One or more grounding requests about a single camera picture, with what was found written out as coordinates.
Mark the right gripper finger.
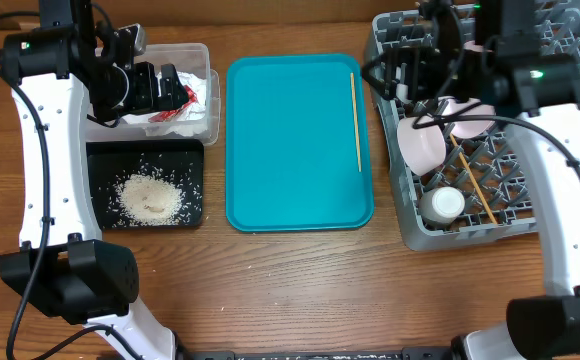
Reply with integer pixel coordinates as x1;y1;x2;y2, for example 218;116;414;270
362;71;400;100
361;49;401;78

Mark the grey bowl of rice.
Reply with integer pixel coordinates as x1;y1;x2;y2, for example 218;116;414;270
395;68;414;104

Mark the red snack wrapper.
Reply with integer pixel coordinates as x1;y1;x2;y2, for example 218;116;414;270
148;85;197;123

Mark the white napkin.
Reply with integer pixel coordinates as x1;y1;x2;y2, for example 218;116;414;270
122;71;208;137

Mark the small white plate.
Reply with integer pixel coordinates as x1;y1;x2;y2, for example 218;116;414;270
397;117;446;176

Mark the large white plate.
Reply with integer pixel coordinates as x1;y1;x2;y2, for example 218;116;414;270
439;40;496;139

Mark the white paper cup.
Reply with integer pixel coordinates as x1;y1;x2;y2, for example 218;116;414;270
419;187;465;227

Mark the wooden chopstick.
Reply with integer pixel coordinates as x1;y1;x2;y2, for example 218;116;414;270
449;134;498;225
349;72;362;173

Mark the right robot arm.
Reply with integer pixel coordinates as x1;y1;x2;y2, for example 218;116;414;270
361;1;580;359

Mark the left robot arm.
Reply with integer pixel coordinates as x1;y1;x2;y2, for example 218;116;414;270
0;1;188;359

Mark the clear plastic waste bin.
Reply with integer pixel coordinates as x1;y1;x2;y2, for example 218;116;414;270
86;43;221;146

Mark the grey dishwasher rack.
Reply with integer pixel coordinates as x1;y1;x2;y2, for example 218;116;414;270
372;0;580;251

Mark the black plastic tray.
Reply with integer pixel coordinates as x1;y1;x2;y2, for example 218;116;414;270
87;140;204;230

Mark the pile of white rice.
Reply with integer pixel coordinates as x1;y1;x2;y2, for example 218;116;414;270
92;169;203;229

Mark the teal serving tray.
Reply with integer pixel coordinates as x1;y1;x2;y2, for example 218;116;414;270
225;53;374;233

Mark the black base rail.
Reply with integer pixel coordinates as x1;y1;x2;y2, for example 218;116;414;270
175;346;466;360

